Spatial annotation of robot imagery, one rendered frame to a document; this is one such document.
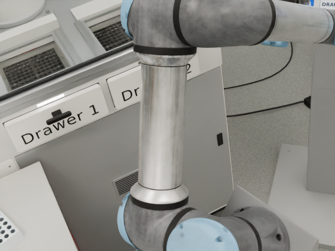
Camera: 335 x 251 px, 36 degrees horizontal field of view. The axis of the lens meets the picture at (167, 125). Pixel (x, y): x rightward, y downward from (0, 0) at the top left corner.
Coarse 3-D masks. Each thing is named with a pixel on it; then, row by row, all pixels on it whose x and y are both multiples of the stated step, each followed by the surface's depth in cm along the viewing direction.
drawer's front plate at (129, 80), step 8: (192, 64) 161; (128, 72) 152; (136, 72) 153; (192, 72) 163; (112, 80) 151; (120, 80) 152; (128, 80) 153; (136, 80) 154; (112, 88) 152; (120, 88) 154; (128, 88) 155; (136, 88) 156; (112, 96) 154; (120, 96) 155; (128, 96) 157; (136, 96) 158; (120, 104) 157; (128, 104) 159
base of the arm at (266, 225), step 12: (228, 216) 107; (240, 216) 103; (252, 216) 103; (264, 216) 104; (276, 216) 106; (252, 228) 99; (264, 228) 101; (276, 228) 103; (264, 240) 100; (276, 240) 103; (288, 240) 104
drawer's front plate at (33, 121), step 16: (80, 96) 149; (96, 96) 151; (32, 112) 146; (48, 112) 147; (64, 112) 150; (80, 112) 152; (96, 112) 155; (16, 128) 146; (32, 128) 148; (48, 128) 151; (64, 128) 153; (16, 144) 149; (32, 144) 151
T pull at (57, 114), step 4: (52, 112) 147; (56, 112) 147; (60, 112) 147; (68, 112) 146; (52, 116) 147; (56, 116) 146; (60, 116) 146; (64, 116) 146; (68, 116) 146; (48, 120) 145; (52, 120) 145; (56, 120) 145; (60, 120) 146; (48, 124) 145
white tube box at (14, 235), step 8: (0, 216) 138; (0, 224) 136; (8, 224) 136; (0, 232) 135; (8, 232) 134; (16, 232) 133; (0, 240) 134; (8, 240) 133; (16, 240) 135; (0, 248) 132; (8, 248) 134
